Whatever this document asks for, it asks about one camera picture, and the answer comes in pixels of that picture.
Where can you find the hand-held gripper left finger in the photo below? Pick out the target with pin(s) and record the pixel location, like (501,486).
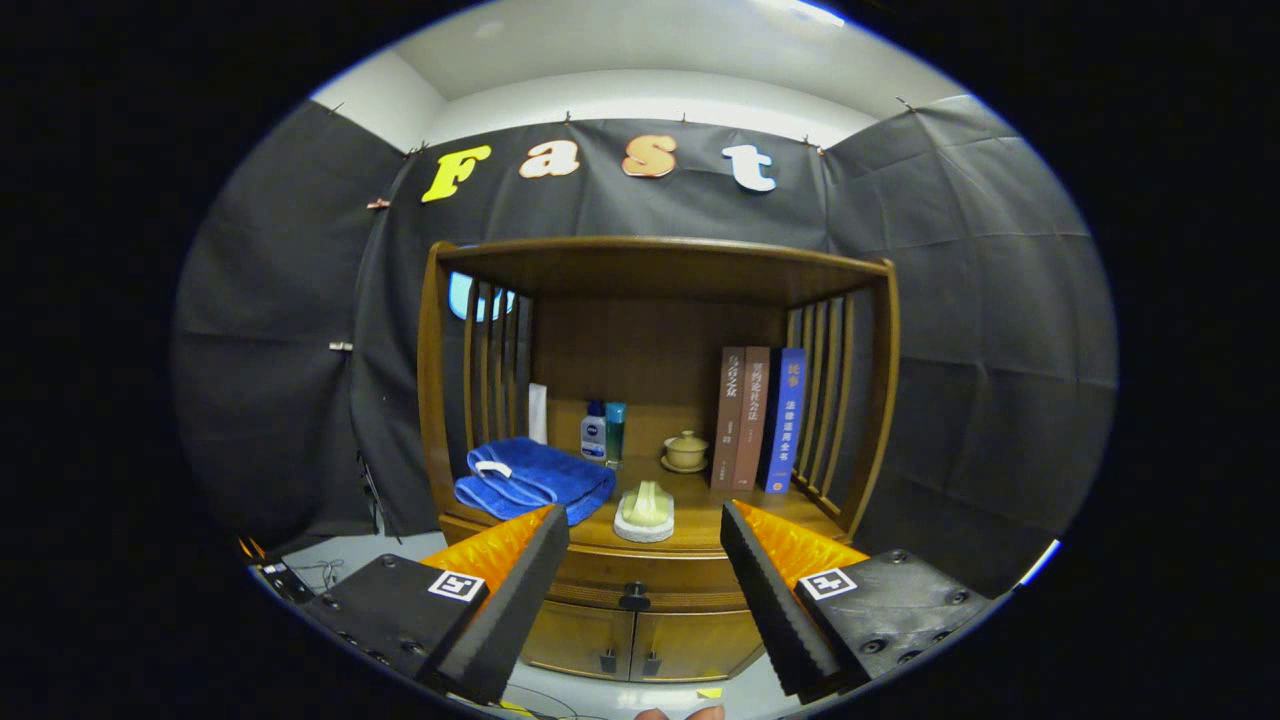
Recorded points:
(520,610)

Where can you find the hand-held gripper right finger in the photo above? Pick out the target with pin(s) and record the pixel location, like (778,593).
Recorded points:
(775,610)

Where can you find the wooden cabinet door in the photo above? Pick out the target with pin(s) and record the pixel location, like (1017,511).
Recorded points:
(695,645)
(575,640)

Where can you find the wooden countertop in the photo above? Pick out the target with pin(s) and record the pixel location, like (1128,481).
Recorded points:
(695,520)

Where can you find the wooden cabinet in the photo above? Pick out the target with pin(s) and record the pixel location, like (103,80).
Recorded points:
(650,360)

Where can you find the yellow black striped floor tape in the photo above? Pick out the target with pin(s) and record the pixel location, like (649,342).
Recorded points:
(515,707)

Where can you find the folded blue towel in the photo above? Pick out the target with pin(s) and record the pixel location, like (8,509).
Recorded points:
(530,475)

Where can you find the beige lidded teacup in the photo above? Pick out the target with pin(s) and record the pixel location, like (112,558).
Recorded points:
(685,452)

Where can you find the white bottle with blue cap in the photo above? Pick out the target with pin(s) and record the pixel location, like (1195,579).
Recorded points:
(593,438)

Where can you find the blue book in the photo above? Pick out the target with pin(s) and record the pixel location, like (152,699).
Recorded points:
(787,420)

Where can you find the reddish brown book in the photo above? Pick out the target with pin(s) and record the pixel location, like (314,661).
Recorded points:
(752,420)

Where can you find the white tube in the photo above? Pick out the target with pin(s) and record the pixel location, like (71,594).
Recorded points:
(538,415)

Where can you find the teal glass bottle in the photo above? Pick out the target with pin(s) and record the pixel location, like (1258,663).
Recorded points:
(615,435)

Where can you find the black device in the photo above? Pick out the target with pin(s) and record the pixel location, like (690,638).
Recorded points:
(285,583)

